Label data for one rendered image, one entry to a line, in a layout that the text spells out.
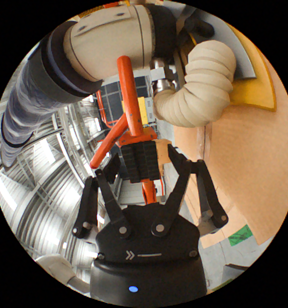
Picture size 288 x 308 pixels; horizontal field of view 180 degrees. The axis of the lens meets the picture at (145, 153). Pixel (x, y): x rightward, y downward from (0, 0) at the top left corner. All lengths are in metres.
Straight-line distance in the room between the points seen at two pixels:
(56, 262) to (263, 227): 0.65
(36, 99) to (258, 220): 0.36
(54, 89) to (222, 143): 0.27
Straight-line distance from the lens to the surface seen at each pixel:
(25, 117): 0.30
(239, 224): 0.80
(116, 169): 0.18
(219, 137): 0.16
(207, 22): 0.15
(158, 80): 0.16
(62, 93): 0.19
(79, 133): 5.94
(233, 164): 0.15
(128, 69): 0.15
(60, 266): 0.60
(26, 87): 0.23
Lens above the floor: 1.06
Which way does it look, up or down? 2 degrees up
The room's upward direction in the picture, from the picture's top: 99 degrees counter-clockwise
